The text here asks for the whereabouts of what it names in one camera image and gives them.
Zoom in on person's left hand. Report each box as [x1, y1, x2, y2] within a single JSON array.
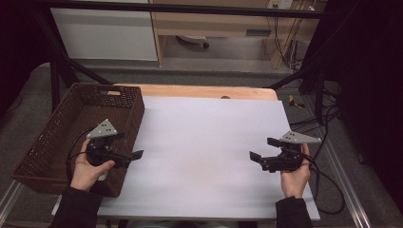
[[69, 139, 116, 193]]

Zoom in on black floor cables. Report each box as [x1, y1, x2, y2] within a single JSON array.
[[288, 88, 343, 162]]

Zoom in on yellow and black tool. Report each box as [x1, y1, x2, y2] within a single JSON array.
[[288, 94, 306, 109]]

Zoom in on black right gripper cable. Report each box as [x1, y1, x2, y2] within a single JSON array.
[[300, 153, 346, 216]]

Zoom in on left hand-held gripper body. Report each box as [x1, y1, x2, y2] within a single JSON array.
[[85, 118, 133, 169]]

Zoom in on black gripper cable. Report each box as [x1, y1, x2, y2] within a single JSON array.
[[300, 153, 346, 216], [66, 127, 95, 182]]

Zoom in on white table sheet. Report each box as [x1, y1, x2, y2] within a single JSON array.
[[96, 96, 321, 221]]

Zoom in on office chair base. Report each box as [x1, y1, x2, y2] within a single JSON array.
[[176, 34, 211, 49]]

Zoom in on brown wicker basket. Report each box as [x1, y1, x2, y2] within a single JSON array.
[[11, 82, 146, 199]]

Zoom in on light wooden desk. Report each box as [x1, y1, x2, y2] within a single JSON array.
[[148, 0, 327, 70]]

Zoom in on black metal stand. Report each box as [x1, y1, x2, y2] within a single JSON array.
[[32, 6, 112, 112], [268, 18, 341, 126]]

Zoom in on black horizontal frame bar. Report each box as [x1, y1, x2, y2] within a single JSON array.
[[41, 0, 327, 19]]

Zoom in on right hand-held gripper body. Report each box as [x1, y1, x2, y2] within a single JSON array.
[[259, 130, 323, 174]]

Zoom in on white cabinet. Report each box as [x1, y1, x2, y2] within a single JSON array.
[[49, 0, 159, 62]]

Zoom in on bundle of hanging cables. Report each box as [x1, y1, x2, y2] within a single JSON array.
[[265, 0, 317, 72]]

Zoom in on white power strip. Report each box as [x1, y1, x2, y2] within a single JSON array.
[[266, 0, 294, 10]]

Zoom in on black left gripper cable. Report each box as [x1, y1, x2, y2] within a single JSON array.
[[66, 127, 95, 182]]

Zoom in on aluminium rail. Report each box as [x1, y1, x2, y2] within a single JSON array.
[[303, 94, 373, 228], [0, 180, 26, 219]]

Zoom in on person's right hand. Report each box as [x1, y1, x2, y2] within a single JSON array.
[[279, 142, 312, 200]]

